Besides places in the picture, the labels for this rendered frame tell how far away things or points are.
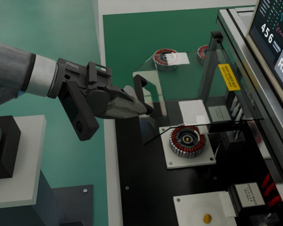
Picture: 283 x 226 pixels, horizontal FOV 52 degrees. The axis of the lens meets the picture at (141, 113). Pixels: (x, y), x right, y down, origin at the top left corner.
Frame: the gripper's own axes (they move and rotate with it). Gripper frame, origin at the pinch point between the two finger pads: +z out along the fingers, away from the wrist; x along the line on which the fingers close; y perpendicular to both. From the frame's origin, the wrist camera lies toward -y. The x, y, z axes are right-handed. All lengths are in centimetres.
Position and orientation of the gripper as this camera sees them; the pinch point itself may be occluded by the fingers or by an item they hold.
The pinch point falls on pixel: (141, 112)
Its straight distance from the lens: 64.9
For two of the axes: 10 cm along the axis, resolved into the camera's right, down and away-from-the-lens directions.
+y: -1.2, -7.6, 6.4
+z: 8.6, 2.5, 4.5
